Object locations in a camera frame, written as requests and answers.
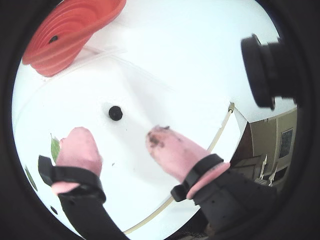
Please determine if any pink sleeved gripper finger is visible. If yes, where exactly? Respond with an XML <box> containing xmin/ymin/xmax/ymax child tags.
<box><xmin>37</xmin><ymin>126</ymin><xmax>128</xmax><ymax>240</ymax></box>
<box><xmin>145</xmin><ymin>126</ymin><xmax>278</xmax><ymax>236</ymax></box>

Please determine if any black camera lens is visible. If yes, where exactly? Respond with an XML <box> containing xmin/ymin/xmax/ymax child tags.
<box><xmin>240</xmin><ymin>33</ymin><xmax>305</xmax><ymax>110</ymax></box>

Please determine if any white paper sheet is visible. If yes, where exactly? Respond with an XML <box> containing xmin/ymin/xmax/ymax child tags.
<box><xmin>13</xmin><ymin>47</ymin><xmax>248</xmax><ymax>236</ymax></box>

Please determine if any small green leaf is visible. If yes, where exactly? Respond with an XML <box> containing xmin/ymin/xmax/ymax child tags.
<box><xmin>50</xmin><ymin>133</ymin><xmax>62</xmax><ymax>163</ymax></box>

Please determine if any red collapsible silicone cup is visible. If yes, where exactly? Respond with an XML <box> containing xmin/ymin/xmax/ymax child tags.
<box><xmin>21</xmin><ymin>0</ymin><xmax>127</xmax><ymax>78</ymax></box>

